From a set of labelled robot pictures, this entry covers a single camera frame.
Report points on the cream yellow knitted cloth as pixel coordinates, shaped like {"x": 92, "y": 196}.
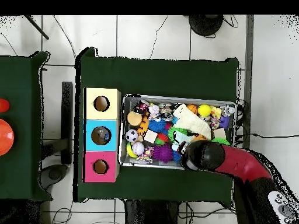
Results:
{"x": 191, "y": 120}

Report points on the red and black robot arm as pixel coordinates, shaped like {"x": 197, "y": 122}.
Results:
{"x": 233, "y": 161}

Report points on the wooden box with three holes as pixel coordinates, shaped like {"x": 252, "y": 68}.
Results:
{"x": 102, "y": 140}

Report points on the yellow toy banana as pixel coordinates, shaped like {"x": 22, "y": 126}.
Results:
{"x": 130, "y": 150}

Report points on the dark green side table cloth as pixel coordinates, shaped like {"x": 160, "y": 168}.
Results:
{"x": 23, "y": 177}

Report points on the pale blue waffle cloth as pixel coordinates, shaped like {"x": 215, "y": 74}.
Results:
{"x": 180, "y": 138}

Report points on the small soccer ball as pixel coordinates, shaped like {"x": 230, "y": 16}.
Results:
{"x": 131, "y": 136}

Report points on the small orange basketball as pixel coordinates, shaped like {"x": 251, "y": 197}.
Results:
{"x": 192, "y": 109}

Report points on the light green spiky ball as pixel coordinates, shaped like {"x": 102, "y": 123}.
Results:
{"x": 174, "y": 134}

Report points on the orange disc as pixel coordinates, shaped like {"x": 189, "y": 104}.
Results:
{"x": 5, "y": 137}

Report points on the grey round floor base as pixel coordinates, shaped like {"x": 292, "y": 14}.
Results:
{"x": 55, "y": 173}

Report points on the small yellow rubber duck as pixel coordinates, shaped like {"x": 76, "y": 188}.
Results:
{"x": 216, "y": 112}

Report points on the black upright panel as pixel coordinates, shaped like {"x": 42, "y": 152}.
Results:
{"x": 67, "y": 121}

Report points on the small red object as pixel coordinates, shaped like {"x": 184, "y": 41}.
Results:
{"x": 3, "y": 105}

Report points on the black round stand base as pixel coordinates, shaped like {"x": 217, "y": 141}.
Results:
{"x": 205, "y": 24}

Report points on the yellow smiley ball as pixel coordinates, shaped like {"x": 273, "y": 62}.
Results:
{"x": 204, "y": 110}

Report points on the blue spiky ball with eyes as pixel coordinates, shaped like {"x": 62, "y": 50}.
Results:
{"x": 157, "y": 125}

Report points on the shallow clear mesh bin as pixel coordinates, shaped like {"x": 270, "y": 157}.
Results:
{"x": 128, "y": 163}

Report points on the purple spiky toy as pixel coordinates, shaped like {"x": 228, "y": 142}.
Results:
{"x": 163, "y": 153}

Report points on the white baseball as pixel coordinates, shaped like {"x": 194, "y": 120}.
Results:
{"x": 137, "y": 148}

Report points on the plain wooden cube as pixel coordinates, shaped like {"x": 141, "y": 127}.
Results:
{"x": 151, "y": 136}

